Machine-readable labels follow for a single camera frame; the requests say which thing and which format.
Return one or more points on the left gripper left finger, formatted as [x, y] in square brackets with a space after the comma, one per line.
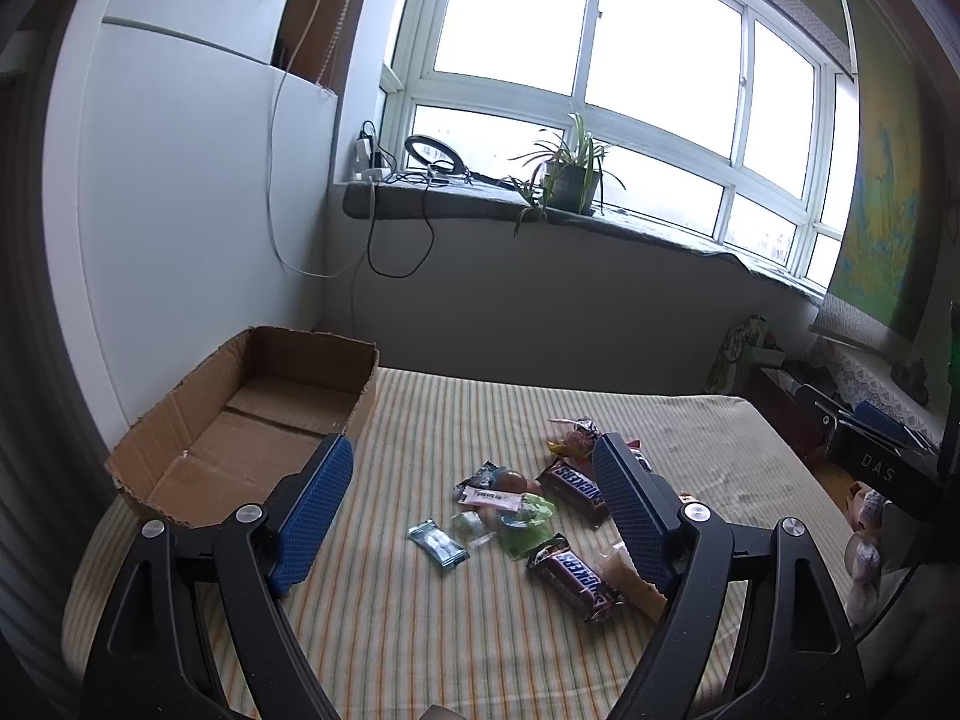
[151, 657]

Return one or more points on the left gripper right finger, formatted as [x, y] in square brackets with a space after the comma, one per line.
[794, 656]

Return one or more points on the Snickers bar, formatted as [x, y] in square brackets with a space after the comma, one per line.
[591, 597]
[565, 482]

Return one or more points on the green jelly cup packet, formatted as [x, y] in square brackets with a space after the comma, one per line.
[524, 531]

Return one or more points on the teal clear candy packet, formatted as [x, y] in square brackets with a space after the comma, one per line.
[440, 547]

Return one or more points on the red candy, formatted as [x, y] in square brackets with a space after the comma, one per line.
[578, 439]

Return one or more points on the pink candy bar wrapper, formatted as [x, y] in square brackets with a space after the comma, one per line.
[497, 500]

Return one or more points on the clear green candy wrapper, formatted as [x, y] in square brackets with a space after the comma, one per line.
[471, 530]

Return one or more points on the brown egg snack packet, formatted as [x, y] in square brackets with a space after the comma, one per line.
[494, 477]

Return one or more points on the bread slice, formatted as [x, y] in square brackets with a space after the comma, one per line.
[616, 567]

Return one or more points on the brown cardboard box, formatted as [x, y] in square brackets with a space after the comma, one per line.
[250, 414]

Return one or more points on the striped mattress cover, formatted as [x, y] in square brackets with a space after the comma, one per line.
[389, 633]

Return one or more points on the green patterned bag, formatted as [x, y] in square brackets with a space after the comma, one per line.
[747, 345]

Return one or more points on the dark stone windowsill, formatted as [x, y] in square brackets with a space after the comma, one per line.
[407, 201]

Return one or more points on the potted spider plant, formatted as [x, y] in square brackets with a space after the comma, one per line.
[568, 174]

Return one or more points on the white power strip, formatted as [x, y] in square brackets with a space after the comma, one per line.
[370, 164]

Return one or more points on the wall map poster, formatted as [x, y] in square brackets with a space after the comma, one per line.
[870, 301]

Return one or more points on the white window frame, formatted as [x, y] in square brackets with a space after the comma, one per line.
[733, 119]

